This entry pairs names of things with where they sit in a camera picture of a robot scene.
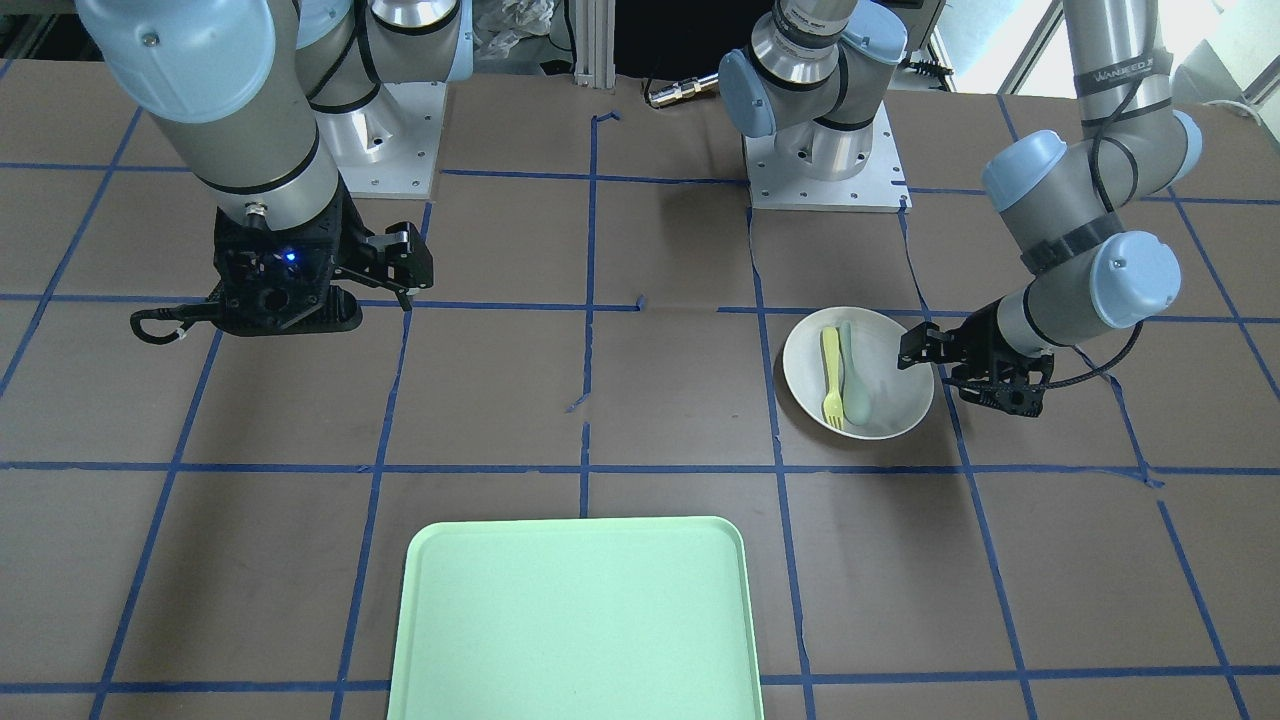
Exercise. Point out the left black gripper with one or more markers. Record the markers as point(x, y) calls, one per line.
point(981, 341)

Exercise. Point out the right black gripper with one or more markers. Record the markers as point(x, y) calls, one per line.
point(347, 243)

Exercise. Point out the white round plate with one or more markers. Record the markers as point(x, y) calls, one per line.
point(899, 398)

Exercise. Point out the yellow plastic fork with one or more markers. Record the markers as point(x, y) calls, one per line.
point(833, 401)

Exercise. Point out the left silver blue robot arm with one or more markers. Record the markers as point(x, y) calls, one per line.
point(1061, 201)

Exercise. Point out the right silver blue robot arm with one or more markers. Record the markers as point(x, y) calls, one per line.
point(239, 88)

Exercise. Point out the pale green plastic spoon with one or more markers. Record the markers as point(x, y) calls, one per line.
point(855, 394)

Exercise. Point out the gold metal cylinder tool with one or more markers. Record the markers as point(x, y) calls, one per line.
point(682, 91)

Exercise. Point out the light green plastic tray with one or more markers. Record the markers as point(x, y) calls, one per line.
point(622, 618)

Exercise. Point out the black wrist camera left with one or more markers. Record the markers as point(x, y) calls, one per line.
point(1013, 395)

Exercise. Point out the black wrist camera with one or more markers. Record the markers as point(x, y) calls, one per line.
point(1013, 395)
point(289, 308)

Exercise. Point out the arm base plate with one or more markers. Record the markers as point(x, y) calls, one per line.
point(815, 168)
point(387, 149)

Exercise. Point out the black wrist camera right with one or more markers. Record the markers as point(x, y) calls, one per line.
point(289, 308)

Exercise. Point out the aluminium frame post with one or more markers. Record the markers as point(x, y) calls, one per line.
point(594, 24)

